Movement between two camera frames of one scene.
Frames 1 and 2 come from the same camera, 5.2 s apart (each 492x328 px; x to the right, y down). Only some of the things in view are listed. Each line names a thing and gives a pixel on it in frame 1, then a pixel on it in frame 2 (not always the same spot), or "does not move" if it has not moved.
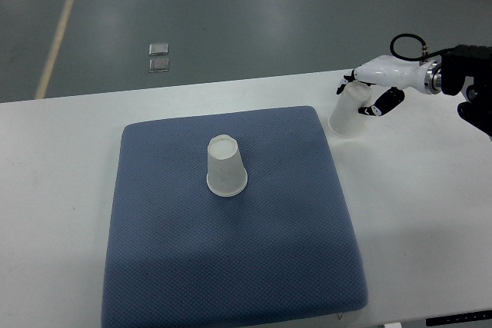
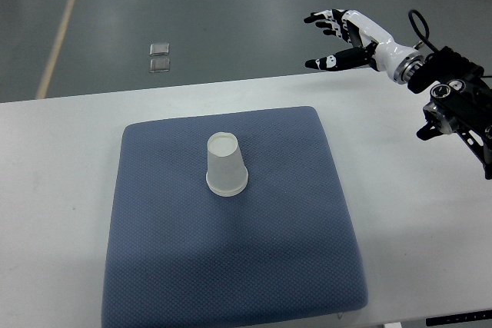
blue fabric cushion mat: (282, 252) does not move
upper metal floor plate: (158, 49) does not move
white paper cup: (346, 120) -> (227, 173)
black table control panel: (459, 318) does not move
